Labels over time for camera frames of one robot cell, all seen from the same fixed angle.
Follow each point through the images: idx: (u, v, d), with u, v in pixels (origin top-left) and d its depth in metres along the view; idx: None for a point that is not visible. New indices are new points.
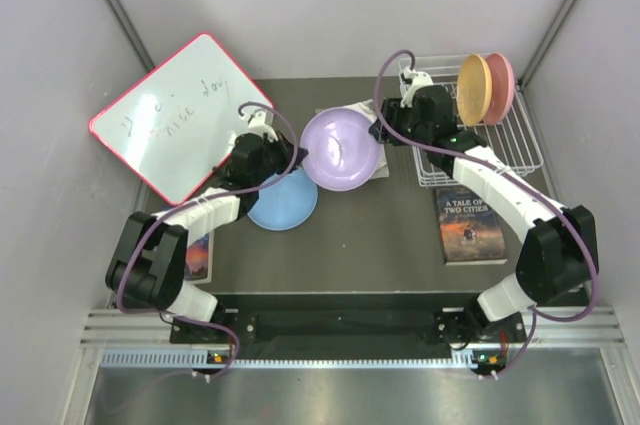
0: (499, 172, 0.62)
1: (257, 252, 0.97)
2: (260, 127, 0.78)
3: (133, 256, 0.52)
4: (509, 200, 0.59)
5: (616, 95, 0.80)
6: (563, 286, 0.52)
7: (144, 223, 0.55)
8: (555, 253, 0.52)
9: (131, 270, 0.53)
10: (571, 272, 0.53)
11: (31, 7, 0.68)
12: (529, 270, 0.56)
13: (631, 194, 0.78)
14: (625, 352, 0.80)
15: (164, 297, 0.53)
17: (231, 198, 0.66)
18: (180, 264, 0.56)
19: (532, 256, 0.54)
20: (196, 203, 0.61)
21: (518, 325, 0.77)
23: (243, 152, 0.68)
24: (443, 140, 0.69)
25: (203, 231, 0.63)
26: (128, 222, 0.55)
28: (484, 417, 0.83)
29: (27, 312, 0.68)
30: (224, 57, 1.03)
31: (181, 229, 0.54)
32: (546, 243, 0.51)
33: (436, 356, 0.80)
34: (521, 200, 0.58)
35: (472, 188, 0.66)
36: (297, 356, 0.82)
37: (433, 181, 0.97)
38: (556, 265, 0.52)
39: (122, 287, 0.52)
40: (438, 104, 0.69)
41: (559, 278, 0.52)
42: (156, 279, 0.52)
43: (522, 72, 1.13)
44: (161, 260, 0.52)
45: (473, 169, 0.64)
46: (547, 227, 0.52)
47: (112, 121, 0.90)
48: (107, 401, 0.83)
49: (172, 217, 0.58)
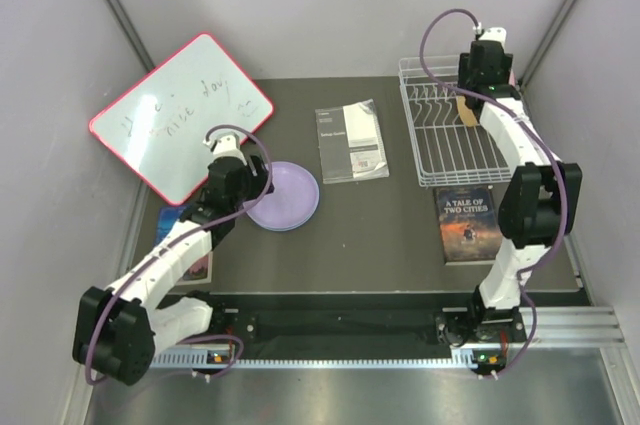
0: (516, 120, 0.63)
1: (255, 252, 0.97)
2: (232, 150, 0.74)
3: (96, 332, 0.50)
4: (513, 144, 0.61)
5: (615, 94, 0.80)
6: (529, 227, 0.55)
7: (101, 300, 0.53)
8: (533, 198, 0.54)
9: (96, 345, 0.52)
10: (541, 220, 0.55)
11: (31, 7, 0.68)
12: (507, 207, 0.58)
13: (629, 194, 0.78)
14: (625, 353, 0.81)
15: (133, 370, 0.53)
17: (201, 234, 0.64)
18: (148, 335, 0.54)
19: (511, 195, 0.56)
20: (156, 261, 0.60)
21: (518, 325, 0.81)
23: (220, 173, 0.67)
24: (482, 86, 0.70)
25: (173, 282, 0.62)
26: (83, 302, 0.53)
28: (483, 417, 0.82)
29: (28, 311, 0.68)
30: (224, 57, 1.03)
31: (138, 305, 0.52)
32: (528, 184, 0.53)
33: (436, 356, 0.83)
34: (525, 146, 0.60)
35: (490, 132, 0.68)
36: (297, 355, 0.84)
37: (433, 181, 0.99)
38: (530, 209, 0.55)
39: (90, 361, 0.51)
40: (487, 52, 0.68)
41: (528, 220, 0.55)
42: (123, 357, 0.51)
43: (522, 71, 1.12)
44: (122, 341, 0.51)
45: (496, 115, 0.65)
46: (534, 170, 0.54)
47: (112, 122, 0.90)
48: (108, 401, 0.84)
49: (129, 287, 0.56)
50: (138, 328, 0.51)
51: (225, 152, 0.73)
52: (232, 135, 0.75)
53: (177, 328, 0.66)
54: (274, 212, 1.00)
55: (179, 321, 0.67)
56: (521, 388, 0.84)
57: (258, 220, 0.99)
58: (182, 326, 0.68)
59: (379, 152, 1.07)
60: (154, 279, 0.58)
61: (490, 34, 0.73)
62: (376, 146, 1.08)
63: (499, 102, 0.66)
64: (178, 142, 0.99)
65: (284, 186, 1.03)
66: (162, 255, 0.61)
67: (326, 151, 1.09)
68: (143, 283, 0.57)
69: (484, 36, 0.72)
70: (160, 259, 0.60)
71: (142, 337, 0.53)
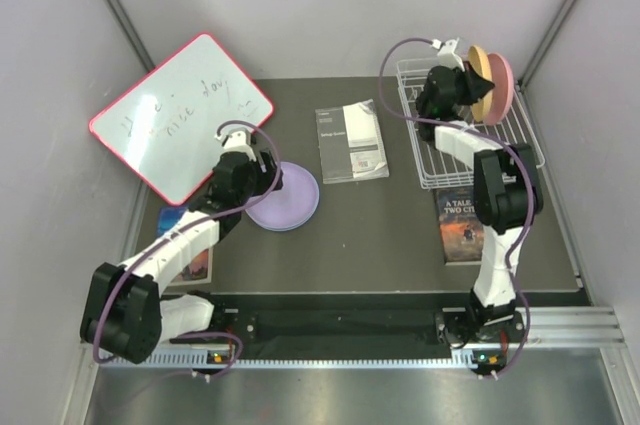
0: (463, 130, 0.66)
1: (255, 253, 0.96)
2: (244, 145, 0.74)
3: (106, 309, 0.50)
4: (466, 144, 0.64)
5: (616, 94, 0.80)
6: (505, 208, 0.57)
7: (112, 277, 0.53)
8: (498, 178, 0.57)
9: (105, 322, 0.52)
10: (515, 201, 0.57)
11: (29, 6, 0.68)
12: (479, 198, 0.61)
13: (630, 194, 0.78)
14: (625, 353, 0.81)
15: (140, 348, 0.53)
17: (209, 224, 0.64)
18: (156, 314, 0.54)
19: (479, 183, 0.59)
20: (168, 242, 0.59)
21: (518, 325, 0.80)
23: (227, 168, 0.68)
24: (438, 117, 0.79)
25: (181, 266, 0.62)
26: (95, 278, 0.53)
28: (483, 417, 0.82)
29: (27, 311, 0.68)
30: (224, 57, 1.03)
31: (151, 281, 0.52)
32: (487, 163, 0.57)
33: (436, 356, 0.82)
34: (478, 143, 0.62)
35: (449, 152, 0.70)
36: (297, 355, 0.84)
37: (435, 183, 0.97)
38: (501, 190, 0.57)
39: (98, 339, 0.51)
40: (444, 96, 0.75)
41: (502, 201, 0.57)
42: (131, 334, 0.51)
43: (522, 72, 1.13)
44: (131, 317, 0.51)
45: (445, 132, 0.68)
46: (492, 152, 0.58)
47: (112, 122, 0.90)
48: (108, 401, 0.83)
49: (142, 264, 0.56)
50: (149, 305, 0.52)
51: (236, 146, 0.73)
52: (243, 130, 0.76)
53: (178, 322, 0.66)
54: (277, 211, 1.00)
55: (181, 315, 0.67)
56: (520, 388, 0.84)
57: (259, 220, 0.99)
58: (184, 320, 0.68)
59: (378, 152, 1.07)
60: (166, 258, 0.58)
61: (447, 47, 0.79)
62: (376, 146, 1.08)
63: (448, 122, 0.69)
64: (178, 142, 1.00)
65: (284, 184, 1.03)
66: (174, 237, 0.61)
67: (326, 151, 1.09)
68: (156, 262, 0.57)
69: (441, 50, 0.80)
70: (171, 241, 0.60)
71: (151, 314, 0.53)
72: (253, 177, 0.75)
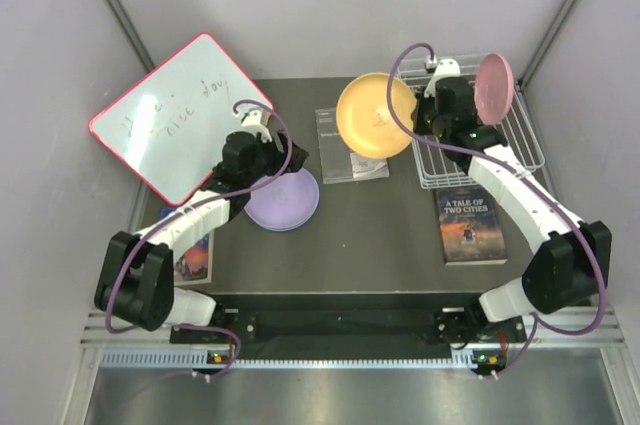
0: (518, 176, 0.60)
1: (258, 254, 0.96)
2: (256, 125, 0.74)
3: (120, 275, 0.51)
4: (525, 208, 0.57)
5: (616, 94, 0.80)
6: (569, 299, 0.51)
7: (127, 244, 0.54)
8: (568, 270, 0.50)
9: (119, 290, 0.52)
10: (580, 289, 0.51)
11: (28, 7, 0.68)
12: (536, 280, 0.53)
13: (631, 193, 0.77)
14: (625, 353, 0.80)
15: (154, 317, 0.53)
17: (220, 202, 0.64)
18: (170, 283, 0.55)
19: (542, 271, 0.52)
20: (181, 215, 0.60)
21: (518, 325, 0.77)
23: (234, 150, 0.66)
24: (464, 135, 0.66)
25: (193, 241, 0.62)
26: (111, 245, 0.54)
28: (483, 417, 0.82)
29: (27, 311, 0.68)
30: (224, 57, 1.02)
31: (166, 248, 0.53)
32: (560, 258, 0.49)
33: (436, 356, 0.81)
34: (542, 218, 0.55)
35: (486, 187, 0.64)
36: (297, 355, 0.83)
37: (435, 183, 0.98)
38: (568, 280, 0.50)
39: (111, 307, 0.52)
40: (461, 96, 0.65)
41: (565, 292, 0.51)
42: (145, 301, 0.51)
43: (522, 72, 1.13)
44: (147, 283, 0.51)
45: (490, 170, 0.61)
46: (562, 241, 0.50)
47: (112, 121, 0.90)
48: (107, 401, 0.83)
49: (157, 234, 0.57)
50: (164, 272, 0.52)
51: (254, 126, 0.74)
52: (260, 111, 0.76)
53: (183, 308, 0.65)
54: (280, 211, 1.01)
55: (187, 301, 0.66)
56: (519, 388, 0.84)
57: (259, 220, 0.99)
58: (189, 307, 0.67)
59: None
60: (180, 230, 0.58)
61: (443, 66, 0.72)
62: None
63: (490, 154, 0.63)
64: (178, 143, 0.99)
65: (286, 188, 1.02)
66: (187, 211, 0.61)
67: (326, 152, 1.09)
68: (169, 233, 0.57)
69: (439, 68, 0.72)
70: (184, 215, 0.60)
71: (165, 283, 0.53)
72: (266, 158, 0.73)
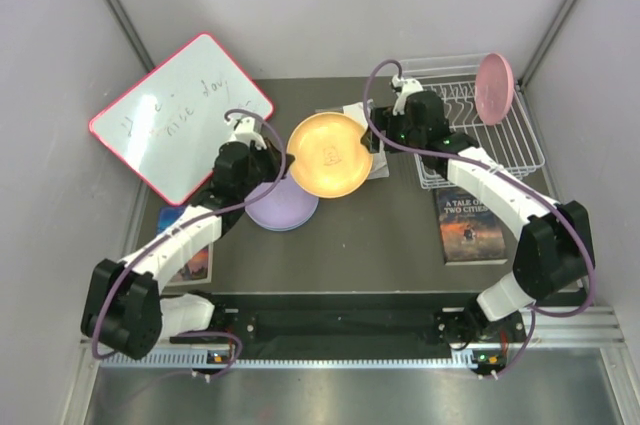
0: (492, 172, 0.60)
1: (258, 254, 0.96)
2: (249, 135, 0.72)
3: (105, 305, 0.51)
4: (502, 198, 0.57)
5: (616, 94, 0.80)
6: (561, 281, 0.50)
7: (112, 273, 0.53)
8: (552, 250, 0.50)
9: (105, 318, 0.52)
10: (571, 269, 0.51)
11: (29, 7, 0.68)
12: (526, 267, 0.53)
13: (631, 193, 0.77)
14: (625, 352, 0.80)
15: (140, 344, 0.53)
17: (211, 219, 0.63)
18: (155, 313, 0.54)
19: (528, 255, 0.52)
20: (170, 238, 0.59)
21: (518, 325, 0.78)
23: (227, 164, 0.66)
24: (437, 142, 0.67)
25: (182, 262, 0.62)
26: (96, 274, 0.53)
28: (483, 417, 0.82)
29: (27, 310, 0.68)
30: (224, 57, 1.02)
31: (151, 279, 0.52)
32: (542, 237, 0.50)
33: (436, 356, 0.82)
34: (519, 205, 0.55)
35: (466, 187, 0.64)
36: (297, 355, 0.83)
37: (435, 182, 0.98)
38: (554, 261, 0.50)
39: (97, 335, 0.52)
40: (429, 108, 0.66)
41: (556, 273, 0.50)
42: (130, 330, 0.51)
43: (522, 72, 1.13)
44: (131, 314, 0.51)
45: (466, 169, 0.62)
46: (542, 223, 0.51)
47: (112, 122, 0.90)
48: (107, 401, 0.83)
49: (143, 259, 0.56)
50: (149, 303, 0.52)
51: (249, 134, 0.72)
52: (251, 119, 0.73)
53: (179, 320, 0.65)
54: (276, 211, 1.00)
55: (183, 311, 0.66)
56: (519, 388, 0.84)
57: (257, 220, 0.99)
58: (185, 318, 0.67)
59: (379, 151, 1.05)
60: (166, 254, 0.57)
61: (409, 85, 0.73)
62: None
63: (463, 154, 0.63)
64: (178, 143, 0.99)
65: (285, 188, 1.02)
66: (175, 234, 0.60)
67: None
68: (155, 258, 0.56)
69: (402, 87, 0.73)
70: (172, 237, 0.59)
71: (150, 312, 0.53)
72: (261, 167, 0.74)
